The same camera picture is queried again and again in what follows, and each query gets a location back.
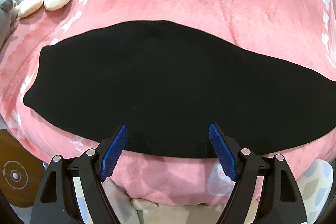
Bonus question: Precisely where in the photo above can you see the black pants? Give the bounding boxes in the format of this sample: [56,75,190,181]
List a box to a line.
[23,20,335,158]

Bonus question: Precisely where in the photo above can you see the white grey patterned slipper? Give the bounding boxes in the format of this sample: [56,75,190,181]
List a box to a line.
[297,159,334,223]

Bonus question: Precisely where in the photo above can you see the wooden bedside table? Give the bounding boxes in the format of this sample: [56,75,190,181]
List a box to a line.
[0,130,45,207]

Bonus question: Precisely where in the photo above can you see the grey plush toy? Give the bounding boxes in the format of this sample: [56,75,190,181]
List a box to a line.
[0,0,18,47]

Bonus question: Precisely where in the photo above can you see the pink bow-print blanket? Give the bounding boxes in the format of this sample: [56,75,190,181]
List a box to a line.
[1,0,335,206]

